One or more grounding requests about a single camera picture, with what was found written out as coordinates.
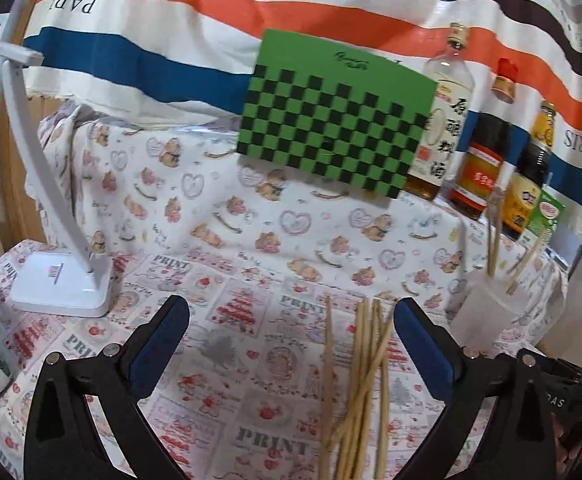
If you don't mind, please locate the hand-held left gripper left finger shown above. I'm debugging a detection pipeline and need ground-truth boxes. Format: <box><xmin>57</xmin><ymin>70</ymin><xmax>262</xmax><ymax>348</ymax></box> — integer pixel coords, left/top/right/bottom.
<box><xmin>23</xmin><ymin>295</ymin><xmax>192</xmax><ymax>480</ymax></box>

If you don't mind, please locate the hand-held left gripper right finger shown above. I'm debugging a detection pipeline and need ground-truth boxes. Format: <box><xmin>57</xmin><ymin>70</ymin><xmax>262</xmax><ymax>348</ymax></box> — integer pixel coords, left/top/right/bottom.
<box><xmin>393</xmin><ymin>297</ymin><xmax>558</xmax><ymax>480</ymax></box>

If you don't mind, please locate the translucent plastic cup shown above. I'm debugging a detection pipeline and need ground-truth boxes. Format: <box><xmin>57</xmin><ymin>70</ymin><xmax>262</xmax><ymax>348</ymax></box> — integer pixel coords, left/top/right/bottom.
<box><xmin>448</xmin><ymin>274</ymin><xmax>542</xmax><ymax>362</ymax></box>

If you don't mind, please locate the bunch of wooden chopsticks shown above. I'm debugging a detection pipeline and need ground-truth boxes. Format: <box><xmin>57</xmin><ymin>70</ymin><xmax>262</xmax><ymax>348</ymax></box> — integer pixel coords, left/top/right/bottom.
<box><xmin>318</xmin><ymin>295</ymin><xmax>397</xmax><ymax>480</ymax></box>

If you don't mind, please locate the wooden chopstick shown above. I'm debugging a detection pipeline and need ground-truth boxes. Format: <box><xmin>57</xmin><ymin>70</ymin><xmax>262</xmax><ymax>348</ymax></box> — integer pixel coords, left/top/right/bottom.
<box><xmin>504</xmin><ymin>227</ymin><xmax>547</xmax><ymax>295</ymax></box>
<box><xmin>486</xmin><ymin>185</ymin><xmax>504</xmax><ymax>279</ymax></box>

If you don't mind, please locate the pink patterned tablecloth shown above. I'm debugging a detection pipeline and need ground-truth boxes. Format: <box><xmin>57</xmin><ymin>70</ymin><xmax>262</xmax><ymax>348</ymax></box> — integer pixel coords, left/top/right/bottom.
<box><xmin>0</xmin><ymin>239</ymin><xmax>546</xmax><ymax>480</ymax></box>

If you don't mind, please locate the white desk lamp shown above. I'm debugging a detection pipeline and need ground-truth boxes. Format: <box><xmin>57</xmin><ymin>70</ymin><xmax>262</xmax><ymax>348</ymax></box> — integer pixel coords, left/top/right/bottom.
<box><xmin>0</xmin><ymin>36</ymin><xmax>114</xmax><ymax>319</ymax></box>

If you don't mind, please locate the bear printed white cloth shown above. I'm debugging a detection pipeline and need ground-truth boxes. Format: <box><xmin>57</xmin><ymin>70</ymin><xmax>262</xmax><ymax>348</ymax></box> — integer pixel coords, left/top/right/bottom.
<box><xmin>26</xmin><ymin>102</ymin><xmax>572</xmax><ymax>356</ymax></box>

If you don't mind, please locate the green milk drink carton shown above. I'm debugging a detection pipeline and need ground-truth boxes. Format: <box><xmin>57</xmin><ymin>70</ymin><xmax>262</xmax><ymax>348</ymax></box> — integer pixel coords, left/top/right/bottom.
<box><xmin>521</xmin><ymin>189</ymin><xmax>567</xmax><ymax>249</ymax></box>

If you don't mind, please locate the yellow label oyster sauce bottle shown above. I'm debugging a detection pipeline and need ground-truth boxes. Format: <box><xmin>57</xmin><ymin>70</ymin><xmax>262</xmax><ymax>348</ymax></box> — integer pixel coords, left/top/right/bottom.
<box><xmin>496</xmin><ymin>100</ymin><xmax>558</xmax><ymax>241</ymax></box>

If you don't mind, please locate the red cap sesame oil bottle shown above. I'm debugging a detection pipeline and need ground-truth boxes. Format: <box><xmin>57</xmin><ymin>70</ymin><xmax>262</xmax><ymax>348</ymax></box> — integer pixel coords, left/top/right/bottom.
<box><xmin>448</xmin><ymin>58</ymin><xmax>517</xmax><ymax>221</ymax></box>

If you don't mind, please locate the cooking wine glass bottle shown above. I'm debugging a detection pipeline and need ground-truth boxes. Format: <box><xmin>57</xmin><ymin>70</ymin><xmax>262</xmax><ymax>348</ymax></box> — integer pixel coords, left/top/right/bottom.
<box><xmin>403</xmin><ymin>22</ymin><xmax>474</xmax><ymax>202</ymax></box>

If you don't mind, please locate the green checkered box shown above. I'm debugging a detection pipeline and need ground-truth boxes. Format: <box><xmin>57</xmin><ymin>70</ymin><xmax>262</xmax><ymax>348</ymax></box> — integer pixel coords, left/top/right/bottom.
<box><xmin>236</xmin><ymin>29</ymin><xmax>440</xmax><ymax>200</ymax></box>

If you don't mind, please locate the striped cloth backdrop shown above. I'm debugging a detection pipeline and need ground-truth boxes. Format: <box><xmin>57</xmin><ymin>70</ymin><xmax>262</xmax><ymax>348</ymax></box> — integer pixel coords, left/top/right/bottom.
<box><xmin>21</xmin><ymin>0</ymin><xmax>582</xmax><ymax>222</ymax></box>

